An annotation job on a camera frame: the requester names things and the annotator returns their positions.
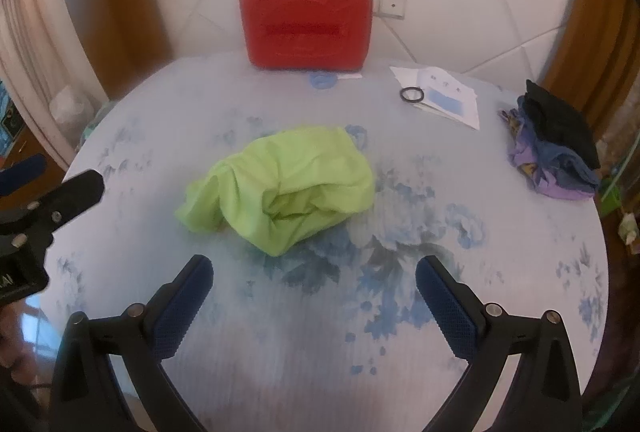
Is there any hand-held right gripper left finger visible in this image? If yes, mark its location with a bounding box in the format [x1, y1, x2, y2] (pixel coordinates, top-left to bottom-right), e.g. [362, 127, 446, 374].
[49, 254, 215, 432]

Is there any blue cloth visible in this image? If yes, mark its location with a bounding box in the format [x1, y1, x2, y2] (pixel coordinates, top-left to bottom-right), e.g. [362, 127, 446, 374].
[537, 139, 601, 193]

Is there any red hard carry case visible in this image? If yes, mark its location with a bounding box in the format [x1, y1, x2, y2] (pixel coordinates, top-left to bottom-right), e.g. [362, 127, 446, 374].
[239, 0, 373, 71]

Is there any white paper sheet blue print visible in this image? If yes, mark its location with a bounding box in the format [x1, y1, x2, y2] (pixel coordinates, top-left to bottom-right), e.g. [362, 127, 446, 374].
[390, 65, 481, 131]

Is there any black cloth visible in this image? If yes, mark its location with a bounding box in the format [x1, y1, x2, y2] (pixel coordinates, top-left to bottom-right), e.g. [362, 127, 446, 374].
[524, 80, 602, 170]

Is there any green plastic item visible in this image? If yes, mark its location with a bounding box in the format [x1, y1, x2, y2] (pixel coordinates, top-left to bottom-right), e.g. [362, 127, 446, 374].
[597, 162, 626, 218]

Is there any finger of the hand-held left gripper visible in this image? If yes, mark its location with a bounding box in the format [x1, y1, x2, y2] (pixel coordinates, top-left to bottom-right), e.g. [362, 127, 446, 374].
[0, 154, 47, 199]
[0, 169, 106, 244]

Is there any colourful box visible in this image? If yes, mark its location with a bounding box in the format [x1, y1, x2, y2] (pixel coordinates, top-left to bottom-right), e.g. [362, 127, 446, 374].
[0, 80, 23, 158]

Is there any white wall socket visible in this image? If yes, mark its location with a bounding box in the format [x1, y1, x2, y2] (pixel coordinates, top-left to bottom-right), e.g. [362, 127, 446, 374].
[375, 0, 408, 19]

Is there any clear plastic bag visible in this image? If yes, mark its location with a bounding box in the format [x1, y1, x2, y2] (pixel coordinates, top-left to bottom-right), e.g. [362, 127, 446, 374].
[50, 85, 98, 148]

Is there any small white item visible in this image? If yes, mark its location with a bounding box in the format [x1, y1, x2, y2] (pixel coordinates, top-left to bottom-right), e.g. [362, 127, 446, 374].
[619, 209, 640, 245]

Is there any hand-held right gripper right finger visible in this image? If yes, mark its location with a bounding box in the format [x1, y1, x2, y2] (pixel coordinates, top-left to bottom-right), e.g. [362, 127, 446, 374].
[415, 255, 583, 432]

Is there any teal green bag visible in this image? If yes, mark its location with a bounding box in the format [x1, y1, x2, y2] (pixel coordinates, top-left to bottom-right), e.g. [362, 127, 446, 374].
[80, 100, 113, 148]

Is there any lime green shirt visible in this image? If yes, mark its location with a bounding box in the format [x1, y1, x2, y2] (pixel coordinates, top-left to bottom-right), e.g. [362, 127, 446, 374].
[174, 125, 377, 258]

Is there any pale curtain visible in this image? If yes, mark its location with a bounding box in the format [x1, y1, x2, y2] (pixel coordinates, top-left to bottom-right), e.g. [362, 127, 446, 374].
[0, 0, 108, 173]

